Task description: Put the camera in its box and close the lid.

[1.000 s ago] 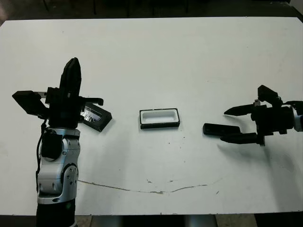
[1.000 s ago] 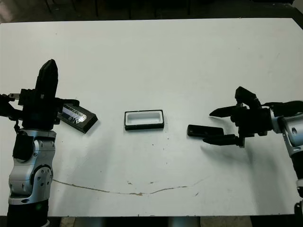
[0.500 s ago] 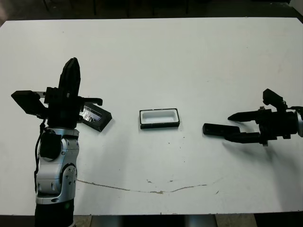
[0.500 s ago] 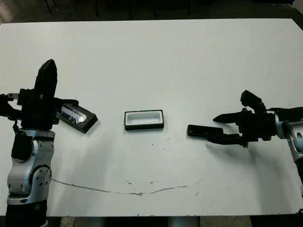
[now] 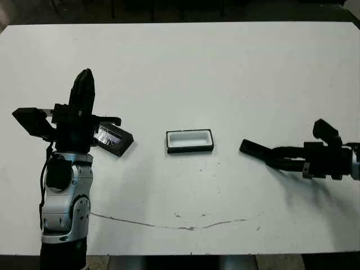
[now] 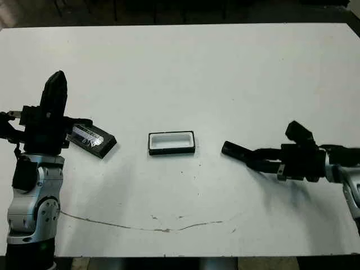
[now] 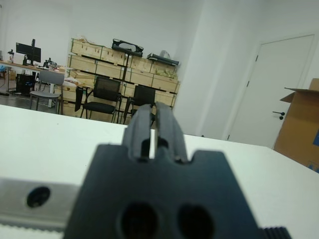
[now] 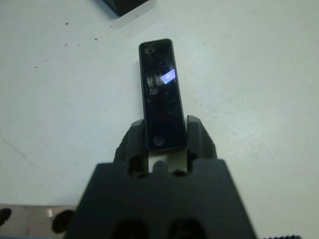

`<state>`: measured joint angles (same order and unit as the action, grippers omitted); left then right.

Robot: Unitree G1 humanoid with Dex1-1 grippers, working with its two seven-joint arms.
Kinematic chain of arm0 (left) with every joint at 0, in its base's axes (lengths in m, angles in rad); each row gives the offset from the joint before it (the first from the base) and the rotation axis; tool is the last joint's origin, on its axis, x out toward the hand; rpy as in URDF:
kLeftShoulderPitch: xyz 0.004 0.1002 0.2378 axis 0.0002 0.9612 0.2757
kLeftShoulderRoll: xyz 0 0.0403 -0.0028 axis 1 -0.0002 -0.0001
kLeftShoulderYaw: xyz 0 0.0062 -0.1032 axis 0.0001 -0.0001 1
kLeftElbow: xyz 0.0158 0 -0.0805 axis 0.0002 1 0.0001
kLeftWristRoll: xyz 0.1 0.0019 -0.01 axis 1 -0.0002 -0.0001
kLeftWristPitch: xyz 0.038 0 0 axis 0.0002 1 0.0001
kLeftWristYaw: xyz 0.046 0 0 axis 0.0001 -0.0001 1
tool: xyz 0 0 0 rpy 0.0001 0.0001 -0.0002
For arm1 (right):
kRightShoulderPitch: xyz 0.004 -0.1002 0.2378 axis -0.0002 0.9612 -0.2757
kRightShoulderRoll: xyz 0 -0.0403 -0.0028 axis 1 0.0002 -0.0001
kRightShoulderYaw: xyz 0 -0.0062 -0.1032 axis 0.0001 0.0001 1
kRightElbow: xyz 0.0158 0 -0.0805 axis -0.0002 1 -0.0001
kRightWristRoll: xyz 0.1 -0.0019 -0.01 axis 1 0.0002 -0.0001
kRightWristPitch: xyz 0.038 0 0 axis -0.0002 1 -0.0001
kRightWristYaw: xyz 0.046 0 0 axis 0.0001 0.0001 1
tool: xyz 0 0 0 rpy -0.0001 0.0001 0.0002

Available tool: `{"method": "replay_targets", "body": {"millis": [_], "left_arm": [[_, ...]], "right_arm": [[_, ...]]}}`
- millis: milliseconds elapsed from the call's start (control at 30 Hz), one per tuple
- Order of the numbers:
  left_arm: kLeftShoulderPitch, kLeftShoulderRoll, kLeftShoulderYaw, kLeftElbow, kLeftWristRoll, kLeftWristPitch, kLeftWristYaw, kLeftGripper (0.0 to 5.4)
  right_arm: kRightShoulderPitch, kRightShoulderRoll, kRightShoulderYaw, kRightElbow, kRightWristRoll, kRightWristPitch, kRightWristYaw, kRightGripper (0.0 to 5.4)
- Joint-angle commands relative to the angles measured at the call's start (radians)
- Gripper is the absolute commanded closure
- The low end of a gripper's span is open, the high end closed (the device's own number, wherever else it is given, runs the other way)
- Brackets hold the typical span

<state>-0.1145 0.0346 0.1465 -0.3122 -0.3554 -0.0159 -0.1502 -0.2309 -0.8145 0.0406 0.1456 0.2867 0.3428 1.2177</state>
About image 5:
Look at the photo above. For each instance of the black box lid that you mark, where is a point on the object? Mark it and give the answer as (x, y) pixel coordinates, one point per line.
(123, 143)

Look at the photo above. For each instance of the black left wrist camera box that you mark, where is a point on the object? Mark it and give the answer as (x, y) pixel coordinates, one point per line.
(28, 121)

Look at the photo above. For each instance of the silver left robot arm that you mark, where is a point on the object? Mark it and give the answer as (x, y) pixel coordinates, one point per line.
(64, 202)

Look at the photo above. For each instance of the black box with white insert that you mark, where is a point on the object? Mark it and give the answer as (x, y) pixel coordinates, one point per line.
(185, 139)

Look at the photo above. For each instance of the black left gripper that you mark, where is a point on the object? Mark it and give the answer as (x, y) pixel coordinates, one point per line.
(73, 135)

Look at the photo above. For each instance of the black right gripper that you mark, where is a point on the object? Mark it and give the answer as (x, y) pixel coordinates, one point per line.
(326, 163)

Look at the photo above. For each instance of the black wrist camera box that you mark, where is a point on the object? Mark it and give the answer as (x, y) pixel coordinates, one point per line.
(28, 121)
(323, 130)

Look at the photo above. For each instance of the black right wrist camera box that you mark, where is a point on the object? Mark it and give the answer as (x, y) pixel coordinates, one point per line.
(323, 130)

